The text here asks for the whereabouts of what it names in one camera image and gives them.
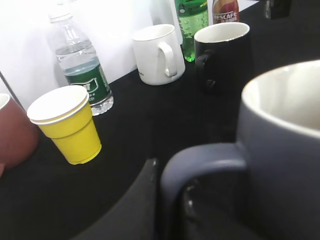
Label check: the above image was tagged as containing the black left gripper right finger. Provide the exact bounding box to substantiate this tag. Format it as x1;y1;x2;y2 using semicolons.
181;180;250;240

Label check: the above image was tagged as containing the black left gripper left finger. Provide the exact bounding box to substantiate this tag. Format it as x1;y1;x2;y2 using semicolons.
74;158;158;240

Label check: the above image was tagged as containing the yellow paper cup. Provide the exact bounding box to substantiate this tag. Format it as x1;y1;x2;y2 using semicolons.
27;85;102;165

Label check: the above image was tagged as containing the green sprite bottle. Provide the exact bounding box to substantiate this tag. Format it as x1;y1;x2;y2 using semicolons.
174;0;209;62

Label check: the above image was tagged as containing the grey ceramic mug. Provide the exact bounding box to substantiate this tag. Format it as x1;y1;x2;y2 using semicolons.
160;60;320;240

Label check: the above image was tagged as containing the maroon ceramic mug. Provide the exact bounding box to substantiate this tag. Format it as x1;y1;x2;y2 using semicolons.
0;93;40;174

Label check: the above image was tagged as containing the black ceramic mug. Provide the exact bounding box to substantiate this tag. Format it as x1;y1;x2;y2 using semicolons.
194;22;254;95

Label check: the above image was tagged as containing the white ceramic mug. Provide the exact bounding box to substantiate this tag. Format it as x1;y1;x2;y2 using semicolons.
132;24;186;86

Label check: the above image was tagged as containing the clear water bottle green label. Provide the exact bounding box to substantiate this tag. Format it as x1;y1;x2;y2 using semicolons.
47;4;114;116

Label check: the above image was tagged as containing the nescafe coffee bottle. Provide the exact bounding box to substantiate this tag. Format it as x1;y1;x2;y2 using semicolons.
212;0;240;24

